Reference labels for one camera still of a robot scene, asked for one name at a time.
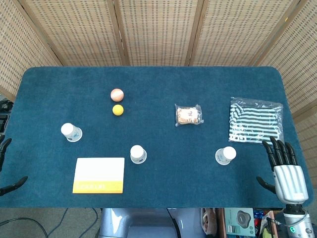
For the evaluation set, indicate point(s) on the woven rattan folding screen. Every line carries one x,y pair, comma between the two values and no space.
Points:
158,29

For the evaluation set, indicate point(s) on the white and yellow notebook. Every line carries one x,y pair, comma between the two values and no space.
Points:
99,174

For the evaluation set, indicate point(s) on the bread in clear plastic bag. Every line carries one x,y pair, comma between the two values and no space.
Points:
188,115

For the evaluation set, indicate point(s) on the white cup green flower print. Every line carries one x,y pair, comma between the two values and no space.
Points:
225,155

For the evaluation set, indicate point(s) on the blue carpet table cover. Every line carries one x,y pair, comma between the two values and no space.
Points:
158,129

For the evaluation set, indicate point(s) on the white cup large blue flower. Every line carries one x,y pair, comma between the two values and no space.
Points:
71,133

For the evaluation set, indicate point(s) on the striped cloth in plastic bag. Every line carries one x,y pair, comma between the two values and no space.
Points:
255,119

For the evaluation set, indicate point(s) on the yellow foam ball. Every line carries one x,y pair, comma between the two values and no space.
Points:
118,109

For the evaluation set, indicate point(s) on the white cup green fern print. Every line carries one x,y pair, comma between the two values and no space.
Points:
138,154

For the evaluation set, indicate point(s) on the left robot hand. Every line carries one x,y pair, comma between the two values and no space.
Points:
4,148

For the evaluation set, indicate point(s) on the black equipment beside table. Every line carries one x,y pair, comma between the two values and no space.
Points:
3,121

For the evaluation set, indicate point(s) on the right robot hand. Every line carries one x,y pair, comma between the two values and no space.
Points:
289,181

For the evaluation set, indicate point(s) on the grey-blue robot torso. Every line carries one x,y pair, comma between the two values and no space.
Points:
138,220

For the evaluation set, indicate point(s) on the pink ball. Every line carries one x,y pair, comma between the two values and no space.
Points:
117,95

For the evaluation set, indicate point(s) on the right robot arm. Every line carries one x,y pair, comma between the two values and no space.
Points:
297,219

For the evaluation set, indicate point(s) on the teal product box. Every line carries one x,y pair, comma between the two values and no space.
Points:
239,220

